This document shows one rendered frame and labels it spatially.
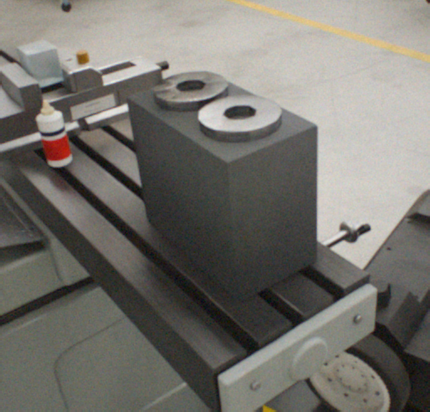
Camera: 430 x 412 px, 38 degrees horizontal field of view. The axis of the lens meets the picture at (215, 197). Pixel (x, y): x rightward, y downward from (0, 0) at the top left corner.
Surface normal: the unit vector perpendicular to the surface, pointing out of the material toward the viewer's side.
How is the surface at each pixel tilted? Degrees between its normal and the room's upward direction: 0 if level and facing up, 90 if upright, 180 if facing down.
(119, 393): 90
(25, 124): 90
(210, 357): 0
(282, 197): 90
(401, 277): 0
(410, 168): 0
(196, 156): 90
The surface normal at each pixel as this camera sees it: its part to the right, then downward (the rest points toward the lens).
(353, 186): -0.08, -0.83
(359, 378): -0.58, 0.48
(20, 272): 0.58, 0.40
